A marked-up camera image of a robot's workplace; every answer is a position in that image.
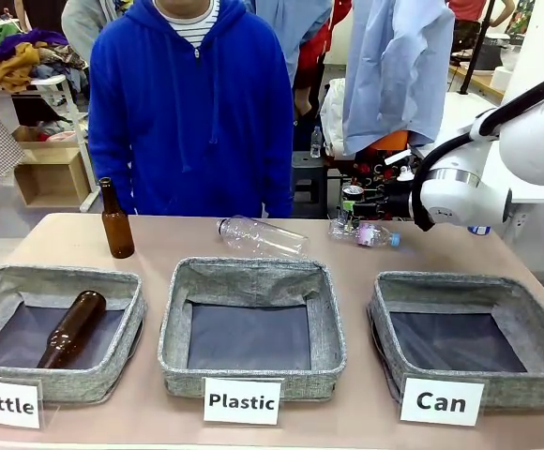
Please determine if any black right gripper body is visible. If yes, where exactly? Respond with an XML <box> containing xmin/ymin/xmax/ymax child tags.
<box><xmin>364</xmin><ymin>186</ymin><xmax>416</xmax><ymax>221</ymax></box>

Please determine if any grey fabric basket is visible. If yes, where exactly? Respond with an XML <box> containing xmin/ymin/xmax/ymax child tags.
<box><xmin>0</xmin><ymin>264</ymin><xmax>147</xmax><ymax>405</ymax></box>
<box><xmin>157</xmin><ymin>256</ymin><xmax>348</xmax><ymax>400</ymax></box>
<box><xmin>368</xmin><ymin>270</ymin><xmax>544</xmax><ymax>413</ymax></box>

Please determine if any white Can label sign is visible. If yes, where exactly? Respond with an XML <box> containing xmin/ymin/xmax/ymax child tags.
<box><xmin>399</xmin><ymin>376</ymin><xmax>486</xmax><ymax>428</ymax></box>

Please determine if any clear bottle with blue cap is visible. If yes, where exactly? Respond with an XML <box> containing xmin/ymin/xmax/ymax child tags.
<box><xmin>327</xmin><ymin>218</ymin><xmax>402</xmax><ymax>248</ymax></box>

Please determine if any black floral fabric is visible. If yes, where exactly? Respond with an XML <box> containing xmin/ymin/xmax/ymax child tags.
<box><xmin>337</xmin><ymin>145</ymin><xmax>423</xmax><ymax>220</ymax></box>

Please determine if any black stool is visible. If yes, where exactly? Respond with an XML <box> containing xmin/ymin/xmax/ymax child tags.
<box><xmin>291</xmin><ymin>150</ymin><xmax>329</xmax><ymax>219</ymax></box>

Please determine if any orange cloth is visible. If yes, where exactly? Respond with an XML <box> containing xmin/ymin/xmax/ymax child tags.
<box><xmin>364</xmin><ymin>129</ymin><xmax>411</xmax><ymax>152</ymax></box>

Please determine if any white plastic bag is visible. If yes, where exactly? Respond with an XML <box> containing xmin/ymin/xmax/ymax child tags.
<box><xmin>319</xmin><ymin>77</ymin><xmax>349</xmax><ymax>158</ymax></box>

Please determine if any large clear plastic bottle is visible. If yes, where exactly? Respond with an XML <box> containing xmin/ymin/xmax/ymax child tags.
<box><xmin>215</xmin><ymin>215</ymin><xmax>310</xmax><ymax>260</ymax></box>

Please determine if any light blue hanging shirt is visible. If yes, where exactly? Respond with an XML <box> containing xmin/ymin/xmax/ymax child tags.
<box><xmin>341</xmin><ymin>0</ymin><xmax>457</xmax><ymax>157</ymax></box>

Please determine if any red garment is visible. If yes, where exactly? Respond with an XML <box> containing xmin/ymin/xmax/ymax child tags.
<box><xmin>293</xmin><ymin>8</ymin><xmax>343</xmax><ymax>90</ymax></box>

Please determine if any black stand pole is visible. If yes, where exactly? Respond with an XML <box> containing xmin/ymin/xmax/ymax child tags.
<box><xmin>459</xmin><ymin>0</ymin><xmax>498</xmax><ymax>96</ymax></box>

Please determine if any person in blue hoodie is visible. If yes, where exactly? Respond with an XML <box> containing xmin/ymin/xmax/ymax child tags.
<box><xmin>87</xmin><ymin>0</ymin><xmax>295</xmax><ymax>219</ymax></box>

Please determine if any white Plastic label sign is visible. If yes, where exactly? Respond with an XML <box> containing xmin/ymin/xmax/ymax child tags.
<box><xmin>203</xmin><ymin>376</ymin><xmax>283</xmax><ymax>427</ymax></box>

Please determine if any brown glass bottle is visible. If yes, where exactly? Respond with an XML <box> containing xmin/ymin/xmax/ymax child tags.
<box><xmin>36</xmin><ymin>290</ymin><xmax>108</xmax><ymax>369</ymax></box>
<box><xmin>98</xmin><ymin>176</ymin><xmax>136</xmax><ymax>260</ymax></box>

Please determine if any light wooden box shelf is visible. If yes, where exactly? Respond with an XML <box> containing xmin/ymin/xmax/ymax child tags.
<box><xmin>12</xmin><ymin>147</ymin><xmax>92</xmax><ymax>209</ymax></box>

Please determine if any person in grey jacket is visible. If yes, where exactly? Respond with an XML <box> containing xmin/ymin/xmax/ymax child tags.
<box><xmin>60</xmin><ymin>0</ymin><xmax>137</xmax><ymax>65</ymax></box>

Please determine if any pile of colourful clothes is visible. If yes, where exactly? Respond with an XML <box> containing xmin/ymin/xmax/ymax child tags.
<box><xmin>0</xmin><ymin>17</ymin><xmax>88</xmax><ymax>93</ymax></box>

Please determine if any white Bottle label sign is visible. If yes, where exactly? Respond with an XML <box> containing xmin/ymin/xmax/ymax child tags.
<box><xmin>0</xmin><ymin>375</ymin><xmax>43</xmax><ymax>430</ymax></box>

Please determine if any white metal table frame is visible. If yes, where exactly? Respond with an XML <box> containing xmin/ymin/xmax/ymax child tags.
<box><xmin>0</xmin><ymin>74</ymin><xmax>98</xmax><ymax>213</ymax></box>

